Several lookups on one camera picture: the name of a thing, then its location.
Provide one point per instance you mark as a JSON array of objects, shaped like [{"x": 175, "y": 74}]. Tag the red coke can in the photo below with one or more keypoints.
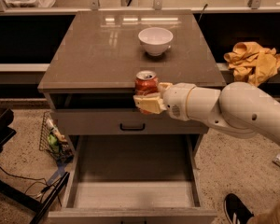
[{"x": 146, "y": 82}]

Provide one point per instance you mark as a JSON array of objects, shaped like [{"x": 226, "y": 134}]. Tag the person in grey shirt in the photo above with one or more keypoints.
[{"x": 273, "y": 217}]

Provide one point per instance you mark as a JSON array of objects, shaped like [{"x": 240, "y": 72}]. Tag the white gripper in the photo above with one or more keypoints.
[{"x": 174, "y": 101}]

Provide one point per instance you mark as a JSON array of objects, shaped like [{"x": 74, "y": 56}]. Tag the open grey drawer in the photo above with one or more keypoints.
[{"x": 133, "y": 179}]

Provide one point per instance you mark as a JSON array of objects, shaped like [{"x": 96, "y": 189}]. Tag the blue tape on floor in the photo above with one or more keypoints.
[{"x": 59, "y": 171}]

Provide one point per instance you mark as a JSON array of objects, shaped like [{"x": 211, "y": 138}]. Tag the closed drawer with black handle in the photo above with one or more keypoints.
[{"x": 121, "y": 121}]

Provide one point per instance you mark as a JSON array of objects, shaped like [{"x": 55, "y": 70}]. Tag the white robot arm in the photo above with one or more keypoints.
[{"x": 240, "y": 110}]

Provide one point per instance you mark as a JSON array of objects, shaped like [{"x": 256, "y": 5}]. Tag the grey drawer cabinet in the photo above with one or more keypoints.
[{"x": 100, "y": 55}]

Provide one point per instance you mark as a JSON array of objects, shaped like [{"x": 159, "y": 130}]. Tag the white ceramic bowl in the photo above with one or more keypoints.
[{"x": 155, "y": 40}]

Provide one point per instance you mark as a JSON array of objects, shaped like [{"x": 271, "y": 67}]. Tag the wire basket with snacks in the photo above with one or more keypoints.
[{"x": 52, "y": 142}]

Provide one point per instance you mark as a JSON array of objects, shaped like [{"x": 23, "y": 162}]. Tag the black chair frame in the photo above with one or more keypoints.
[{"x": 23, "y": 166}]

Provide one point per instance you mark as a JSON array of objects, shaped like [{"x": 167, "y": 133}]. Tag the yellow crumpled cloth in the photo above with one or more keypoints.
[{"x": 252, "y": 63}]

